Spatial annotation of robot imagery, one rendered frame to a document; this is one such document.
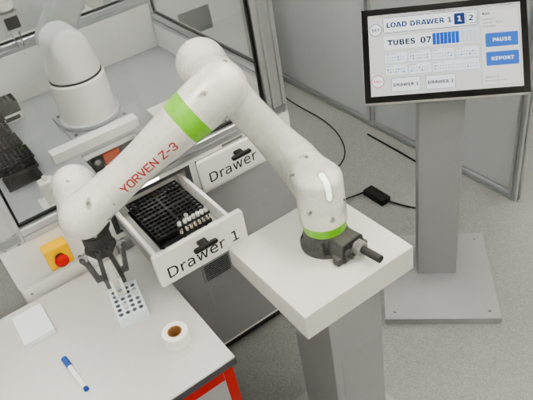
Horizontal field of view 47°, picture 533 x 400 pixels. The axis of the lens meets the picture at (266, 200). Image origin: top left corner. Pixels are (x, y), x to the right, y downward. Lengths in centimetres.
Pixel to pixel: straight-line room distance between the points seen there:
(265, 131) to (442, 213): 110
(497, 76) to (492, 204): 116
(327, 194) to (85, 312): 78
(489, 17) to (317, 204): 92
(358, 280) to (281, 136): 43
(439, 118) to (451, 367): 93
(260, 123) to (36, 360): 87
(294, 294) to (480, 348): 112
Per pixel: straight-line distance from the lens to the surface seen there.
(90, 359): 172
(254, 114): 157
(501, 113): 301
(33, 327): 186
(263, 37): 196
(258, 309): 252
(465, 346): 254
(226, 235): 174
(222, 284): 231
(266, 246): 174
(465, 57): 211
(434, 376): 245
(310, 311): 154
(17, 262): 189
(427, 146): 230
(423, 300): 263
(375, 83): 207
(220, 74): 132
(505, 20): 215
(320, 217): 158
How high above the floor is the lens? 200
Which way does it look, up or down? 38 degrees down
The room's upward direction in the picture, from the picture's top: 11 degrees counter-clockwise
